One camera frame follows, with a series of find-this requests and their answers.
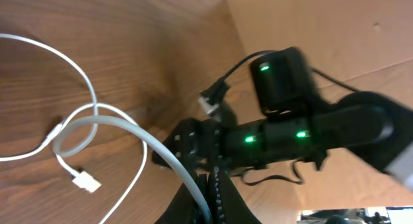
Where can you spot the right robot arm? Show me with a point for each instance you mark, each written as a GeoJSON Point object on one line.
{"type": "Point", "coordinates": [298, 125]}

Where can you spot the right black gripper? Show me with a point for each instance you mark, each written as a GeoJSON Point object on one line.
{"type": "Point", "coordinates": [219, 142]}

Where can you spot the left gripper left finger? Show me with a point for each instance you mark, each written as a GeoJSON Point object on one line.
{"type": "Point", "coordinates": [182, 209]}

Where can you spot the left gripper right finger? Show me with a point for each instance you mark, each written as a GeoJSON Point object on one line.
{"type": "Point", "coordinates": [225, 202]}

